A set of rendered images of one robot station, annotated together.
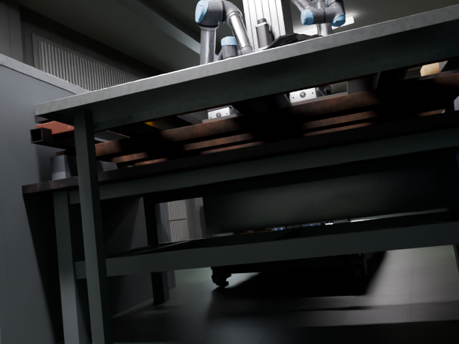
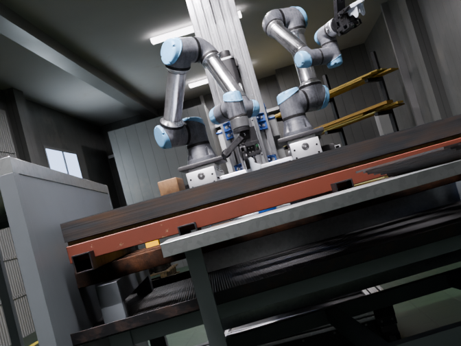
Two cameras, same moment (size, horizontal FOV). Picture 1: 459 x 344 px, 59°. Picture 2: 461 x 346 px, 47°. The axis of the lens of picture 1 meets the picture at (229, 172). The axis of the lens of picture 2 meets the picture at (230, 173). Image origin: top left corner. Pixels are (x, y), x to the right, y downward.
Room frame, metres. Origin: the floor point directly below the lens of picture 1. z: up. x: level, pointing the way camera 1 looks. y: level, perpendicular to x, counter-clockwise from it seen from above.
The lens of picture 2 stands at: (-0.07, 0.73, 0.78)
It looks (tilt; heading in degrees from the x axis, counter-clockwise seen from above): 4 degrees up; 340
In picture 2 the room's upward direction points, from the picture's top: 16 degrees counter-clockwise
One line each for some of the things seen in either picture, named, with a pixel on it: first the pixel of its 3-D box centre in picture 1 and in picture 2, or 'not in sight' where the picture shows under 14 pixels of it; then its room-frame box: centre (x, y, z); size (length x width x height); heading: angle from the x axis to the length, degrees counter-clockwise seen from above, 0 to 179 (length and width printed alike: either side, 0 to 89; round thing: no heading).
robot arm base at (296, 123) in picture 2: not in sight; (296, 125); (2.27, -0.51, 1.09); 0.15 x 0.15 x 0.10
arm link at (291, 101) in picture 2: not in sight; (291, 102); (2.27, -0.52, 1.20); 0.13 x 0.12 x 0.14; 91
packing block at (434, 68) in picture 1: (429, 72); not in sight; (1.40, -0.74, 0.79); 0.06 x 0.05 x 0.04; 164
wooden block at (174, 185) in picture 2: not in sight; (172, 187); (1.56, 0.34, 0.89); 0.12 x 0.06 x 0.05; 157
